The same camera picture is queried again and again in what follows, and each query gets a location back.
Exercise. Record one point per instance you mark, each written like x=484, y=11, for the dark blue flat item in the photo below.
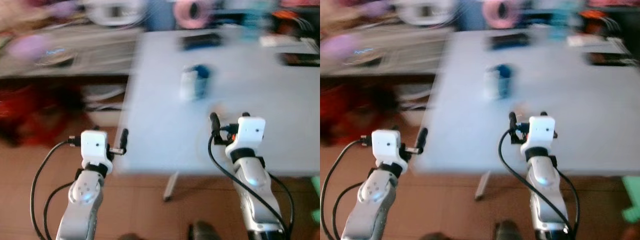
x=201, y=41
x=510, y=41

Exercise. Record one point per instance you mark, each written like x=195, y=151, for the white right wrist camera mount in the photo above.
x=540, y=134
x=247, y=136

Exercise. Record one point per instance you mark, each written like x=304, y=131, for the white and blue cup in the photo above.
x=195, y=82
x=498, y=81

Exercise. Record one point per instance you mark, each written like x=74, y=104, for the red bundle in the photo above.
x=35, y=115
x=350, y=112

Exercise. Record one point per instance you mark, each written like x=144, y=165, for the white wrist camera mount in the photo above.
x=386, y=147
x=540, y=134
x=247, y=136
x=95, y=147

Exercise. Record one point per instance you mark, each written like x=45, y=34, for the grey table leg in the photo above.
x=171, y=186
x=483, y=186

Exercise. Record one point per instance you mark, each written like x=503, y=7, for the dark robot left foot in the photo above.
x=131, y=236
x=435, y=236

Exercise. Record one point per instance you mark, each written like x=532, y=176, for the white flat item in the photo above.
x=590, y=41
x=280, y=41

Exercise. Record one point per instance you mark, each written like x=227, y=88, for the green plastic stool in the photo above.
x=632, y=199
x=316, y=197

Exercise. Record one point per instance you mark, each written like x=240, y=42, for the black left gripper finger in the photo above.
x=124, y=138
x=423, y=138

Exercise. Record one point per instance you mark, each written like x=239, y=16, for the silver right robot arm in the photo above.
x=545, y=192
x=257, y=192

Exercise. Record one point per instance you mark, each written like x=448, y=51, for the dark robot foot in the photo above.
x=204, y=231
x=509, y=231
x=435, y=236
x=131, y=236

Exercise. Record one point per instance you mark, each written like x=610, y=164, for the dark tray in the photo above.
x=612, y=59
x=301, y=59

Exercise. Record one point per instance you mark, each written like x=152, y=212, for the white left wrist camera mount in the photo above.
x=386, y=147
x=95, y=147

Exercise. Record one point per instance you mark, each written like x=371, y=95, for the dark robot right foot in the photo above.
x=204, y=231
x=509, y=231

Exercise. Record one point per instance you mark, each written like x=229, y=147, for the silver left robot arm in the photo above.
x=82, y=200
x=372, y=200

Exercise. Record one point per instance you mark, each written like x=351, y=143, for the grey side bench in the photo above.
x=90, y=52
x=400, y=52

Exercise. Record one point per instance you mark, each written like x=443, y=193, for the purple soft item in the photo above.
x=341, y=47
x=31, y=47

